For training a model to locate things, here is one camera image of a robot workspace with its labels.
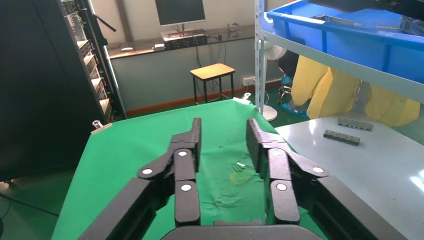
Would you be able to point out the gray counter brown top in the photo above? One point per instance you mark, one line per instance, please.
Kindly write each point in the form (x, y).
(159, 76)

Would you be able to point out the small gray desk object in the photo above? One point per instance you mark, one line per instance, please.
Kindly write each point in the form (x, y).
(233, 27)

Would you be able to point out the flat white device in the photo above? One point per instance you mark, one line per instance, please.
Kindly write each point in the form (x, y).
(127, 49)

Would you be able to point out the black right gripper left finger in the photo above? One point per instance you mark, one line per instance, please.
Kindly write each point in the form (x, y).
(187, 198)

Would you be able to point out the silver binder clip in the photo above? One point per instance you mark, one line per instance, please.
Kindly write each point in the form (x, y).
(101, 128)
(244, 98)

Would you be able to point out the white power strip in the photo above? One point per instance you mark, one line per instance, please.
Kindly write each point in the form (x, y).
(248, 80)

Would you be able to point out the yellow fabric garment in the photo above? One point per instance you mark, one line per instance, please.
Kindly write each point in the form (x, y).
(318, 89)

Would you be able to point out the green table cloth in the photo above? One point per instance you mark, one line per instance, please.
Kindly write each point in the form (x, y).
(132, 149)

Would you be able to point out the black electronics box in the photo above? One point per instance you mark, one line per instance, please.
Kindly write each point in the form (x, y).
(185, 41)

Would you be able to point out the black computer monitor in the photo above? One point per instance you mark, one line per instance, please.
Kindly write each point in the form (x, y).
(180, 11)

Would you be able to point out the small gray slotted metal part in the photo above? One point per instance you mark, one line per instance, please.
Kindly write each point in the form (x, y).
(355, 124)
(341, 137)

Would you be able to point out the blue shoe cover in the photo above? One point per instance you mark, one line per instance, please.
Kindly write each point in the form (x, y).
(293, 108)
(286, 80)

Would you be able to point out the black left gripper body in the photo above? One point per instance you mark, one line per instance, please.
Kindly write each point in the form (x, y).
(381, 6)

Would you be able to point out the wooden stool black legs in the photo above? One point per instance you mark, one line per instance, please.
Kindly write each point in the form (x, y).
(212, 71)

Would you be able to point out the perforated steel shelf leg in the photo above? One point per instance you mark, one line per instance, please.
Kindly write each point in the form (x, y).
(260, 56)

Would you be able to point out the small white box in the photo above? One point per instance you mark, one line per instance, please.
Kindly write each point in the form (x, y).
(159, 47)

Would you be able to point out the black equipment rack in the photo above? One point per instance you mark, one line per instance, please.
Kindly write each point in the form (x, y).
(39, 82)

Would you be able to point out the small pale debris bits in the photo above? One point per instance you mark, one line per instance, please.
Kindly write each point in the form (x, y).
(239, 165)

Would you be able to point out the white metal shelf rack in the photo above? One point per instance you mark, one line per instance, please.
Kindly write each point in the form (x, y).
(348, 68)

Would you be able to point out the white pedestal fan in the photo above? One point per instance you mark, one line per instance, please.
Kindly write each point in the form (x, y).
(270, 114)

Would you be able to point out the blue plastic bin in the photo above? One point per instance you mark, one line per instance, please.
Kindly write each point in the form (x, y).
(348, 43)

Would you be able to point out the sheet metal bracket part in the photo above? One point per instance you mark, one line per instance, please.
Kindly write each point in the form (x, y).
(341, 21)
(412, 26)

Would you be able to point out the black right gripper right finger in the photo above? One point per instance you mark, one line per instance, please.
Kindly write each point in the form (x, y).
(283, 202)

